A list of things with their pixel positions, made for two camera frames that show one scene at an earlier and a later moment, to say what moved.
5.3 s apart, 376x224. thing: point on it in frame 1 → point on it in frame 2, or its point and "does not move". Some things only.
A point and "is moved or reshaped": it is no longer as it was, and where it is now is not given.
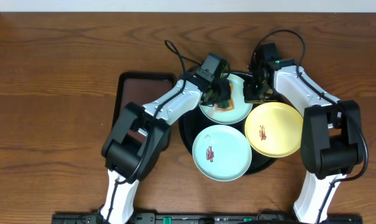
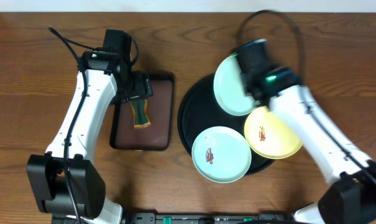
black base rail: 204,218 does not move
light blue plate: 221,152 does not move
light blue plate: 242,109 is moved or reshaped
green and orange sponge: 227,104 is moved or reshaped
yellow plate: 274,129 does not move
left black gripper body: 217,94 → 141,90
